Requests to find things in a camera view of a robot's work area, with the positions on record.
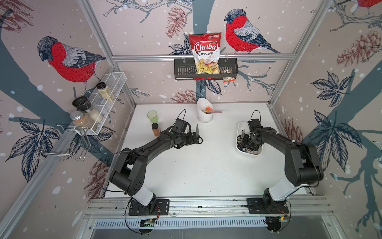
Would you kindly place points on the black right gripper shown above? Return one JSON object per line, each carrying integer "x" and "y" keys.
{"x": 253, "y": 147}

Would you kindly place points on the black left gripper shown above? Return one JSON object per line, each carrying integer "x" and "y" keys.
{"x": 191, "y": 141}

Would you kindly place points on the small black scissors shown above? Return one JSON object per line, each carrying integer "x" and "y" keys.
{"x": 199, "y": 138}

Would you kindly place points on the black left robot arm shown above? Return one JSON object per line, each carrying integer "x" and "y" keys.
{"x": 129, "y": 171}

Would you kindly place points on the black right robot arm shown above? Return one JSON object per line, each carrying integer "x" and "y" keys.
{"x": 301, "y": 166}

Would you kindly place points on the white storage box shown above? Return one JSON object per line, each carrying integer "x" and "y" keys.
{"x": 244, "y": 125}

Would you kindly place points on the orange paprika spice jar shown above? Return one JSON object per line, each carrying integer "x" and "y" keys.
{"x": 155, "y": 129}

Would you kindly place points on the green plastic cup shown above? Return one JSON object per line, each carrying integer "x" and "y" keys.
{"x": 153, "y": 116}

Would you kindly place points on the orange utensil in cup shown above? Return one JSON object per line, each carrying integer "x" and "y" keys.
{"x": 208, "y": 110}

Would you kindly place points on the white utensil holder cup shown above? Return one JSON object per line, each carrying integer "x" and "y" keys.
{"x": 202, "y": 103}

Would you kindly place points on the spice jar black lid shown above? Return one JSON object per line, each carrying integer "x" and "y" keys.
{"x": 105, "y": 92}

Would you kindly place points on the red Chuba chips bag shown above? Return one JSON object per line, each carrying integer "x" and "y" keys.
{"x": 206, "y": 51}

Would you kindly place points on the spice jar silver lid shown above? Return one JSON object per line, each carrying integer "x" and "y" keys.
{"x": 81, "y": 120}

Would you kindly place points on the black funnel jar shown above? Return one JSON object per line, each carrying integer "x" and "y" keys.
{"x": 84, "y": 105}

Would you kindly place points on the black handled scissors in box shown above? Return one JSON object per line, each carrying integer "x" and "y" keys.
{"x": 242, "y": 144}

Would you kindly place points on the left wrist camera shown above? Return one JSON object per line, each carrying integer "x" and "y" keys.
{"x": 180, "y": 126}

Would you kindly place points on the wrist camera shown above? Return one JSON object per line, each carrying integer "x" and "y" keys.
{"x": 180, "y": 126}
{"x": 254, "y": 124}

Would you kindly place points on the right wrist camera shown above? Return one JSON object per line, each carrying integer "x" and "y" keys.
{"x": 254, "y": 124}

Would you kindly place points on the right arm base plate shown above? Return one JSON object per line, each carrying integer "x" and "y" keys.
{"x": 258, "y": 206}

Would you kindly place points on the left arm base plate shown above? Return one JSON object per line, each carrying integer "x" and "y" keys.
{"x": 156, "y": 207}

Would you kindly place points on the black wire wall basket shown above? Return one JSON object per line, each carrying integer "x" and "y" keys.
{"x": 186, "y": 70}

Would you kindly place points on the white wire spice shelf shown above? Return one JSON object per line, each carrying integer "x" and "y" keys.
{"x": 115, "y": 81}

